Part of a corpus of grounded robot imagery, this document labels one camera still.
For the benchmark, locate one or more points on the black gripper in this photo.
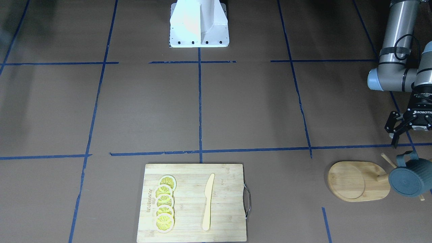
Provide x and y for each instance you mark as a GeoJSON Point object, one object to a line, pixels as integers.
{"type": "Point", "coordinates": [421, 103]}

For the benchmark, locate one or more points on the dark teal HOME mug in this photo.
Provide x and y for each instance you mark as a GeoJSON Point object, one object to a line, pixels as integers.
{"type": "Point", "coordinates": [413, 175]}

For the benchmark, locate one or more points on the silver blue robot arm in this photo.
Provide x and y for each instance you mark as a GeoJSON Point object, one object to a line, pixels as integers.
{"type": "Point", "coordinates": [392, 74]}

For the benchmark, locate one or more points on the bamboo cutting board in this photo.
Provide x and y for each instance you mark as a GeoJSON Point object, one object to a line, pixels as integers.
{"type": "Point", "coordinates": [228, 215]}

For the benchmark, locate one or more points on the yellow plastic knife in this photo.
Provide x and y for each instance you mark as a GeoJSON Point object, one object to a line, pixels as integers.
{"type": "Point", "coordinates": [208, 192]}

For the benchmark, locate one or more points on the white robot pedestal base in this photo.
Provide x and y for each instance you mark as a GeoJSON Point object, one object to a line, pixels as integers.
{"type": "Point", "coordinates": [199, 24]}

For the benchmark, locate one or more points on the wooden cup storage rack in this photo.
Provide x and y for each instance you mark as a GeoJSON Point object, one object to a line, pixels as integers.
{"type": "Point", "coordinates": [357, 181]}

